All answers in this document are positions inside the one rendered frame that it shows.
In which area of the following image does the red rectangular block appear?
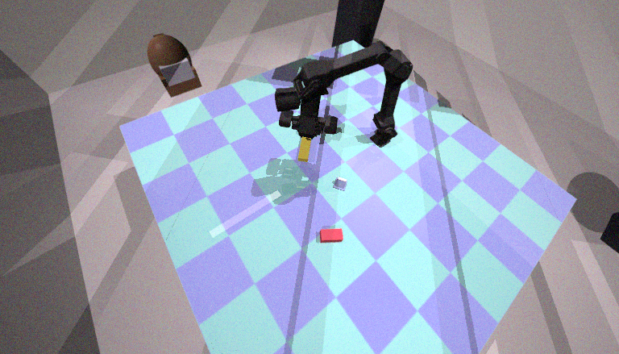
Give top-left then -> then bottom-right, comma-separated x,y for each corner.
320,229 -> 343,244

